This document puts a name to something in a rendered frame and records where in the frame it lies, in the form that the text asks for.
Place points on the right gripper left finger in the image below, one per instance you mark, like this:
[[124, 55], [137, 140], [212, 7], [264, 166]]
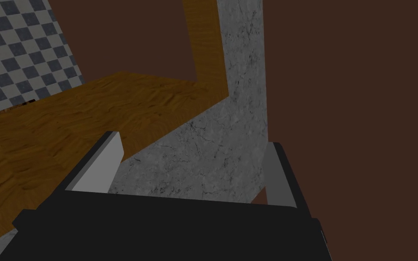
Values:
[[98, 168]]

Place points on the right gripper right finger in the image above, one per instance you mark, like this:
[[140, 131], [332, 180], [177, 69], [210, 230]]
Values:
[[279, 179]]

